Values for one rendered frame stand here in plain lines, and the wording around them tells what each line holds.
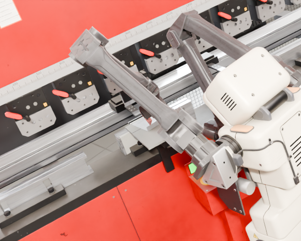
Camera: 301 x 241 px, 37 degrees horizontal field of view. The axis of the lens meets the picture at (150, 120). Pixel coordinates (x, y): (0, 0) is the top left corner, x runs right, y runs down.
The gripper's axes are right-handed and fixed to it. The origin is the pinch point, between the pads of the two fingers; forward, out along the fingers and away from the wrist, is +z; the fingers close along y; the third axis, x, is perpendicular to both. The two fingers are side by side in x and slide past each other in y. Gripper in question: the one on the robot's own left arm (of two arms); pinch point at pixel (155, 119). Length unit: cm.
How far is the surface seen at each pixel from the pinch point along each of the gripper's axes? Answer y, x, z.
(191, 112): -23.7, -7.9, 22.2
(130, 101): 1.6, -19.6, 7.7
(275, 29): -97, -34, 30
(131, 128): 7.2, -9.6, 12.6
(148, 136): 4.6, 1.5, 6.2
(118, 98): 0.8, -36.1, 23.9
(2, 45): 40, -39, -34
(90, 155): 9, -119, 191
